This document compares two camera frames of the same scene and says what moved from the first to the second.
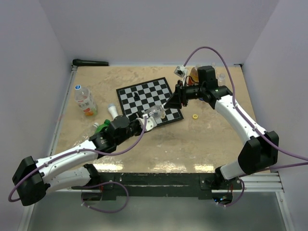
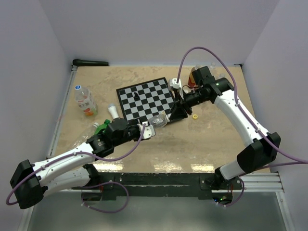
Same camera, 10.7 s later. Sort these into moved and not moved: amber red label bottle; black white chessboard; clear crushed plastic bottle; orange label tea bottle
Moved: clear crushed plastic bottle
Not moved: orange label tea bottle; amber red label bottle; black white chessboard
